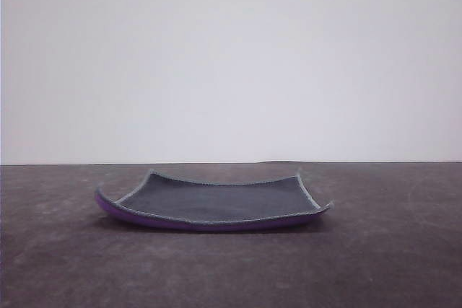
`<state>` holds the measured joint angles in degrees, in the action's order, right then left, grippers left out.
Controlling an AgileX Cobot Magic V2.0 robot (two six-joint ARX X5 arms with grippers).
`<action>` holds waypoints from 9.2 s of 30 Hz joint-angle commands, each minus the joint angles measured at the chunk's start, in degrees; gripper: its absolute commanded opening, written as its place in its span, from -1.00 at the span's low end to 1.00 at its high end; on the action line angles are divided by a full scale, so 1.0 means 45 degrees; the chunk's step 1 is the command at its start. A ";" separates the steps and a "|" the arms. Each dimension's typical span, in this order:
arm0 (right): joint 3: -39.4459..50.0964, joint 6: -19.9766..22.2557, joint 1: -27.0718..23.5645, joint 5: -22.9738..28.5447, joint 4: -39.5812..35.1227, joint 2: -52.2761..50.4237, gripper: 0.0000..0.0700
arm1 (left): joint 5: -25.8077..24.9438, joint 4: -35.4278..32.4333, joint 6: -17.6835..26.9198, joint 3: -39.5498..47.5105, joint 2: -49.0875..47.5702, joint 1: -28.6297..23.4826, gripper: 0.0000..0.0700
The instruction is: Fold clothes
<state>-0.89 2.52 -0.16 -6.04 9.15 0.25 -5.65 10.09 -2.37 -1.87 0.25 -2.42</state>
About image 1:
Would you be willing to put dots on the purple towel with grey hem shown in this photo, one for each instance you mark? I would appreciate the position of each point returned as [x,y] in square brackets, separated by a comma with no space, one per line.
[216,200]

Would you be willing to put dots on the grey table cloth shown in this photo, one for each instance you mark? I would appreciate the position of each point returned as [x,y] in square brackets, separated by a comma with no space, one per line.
[231,268]

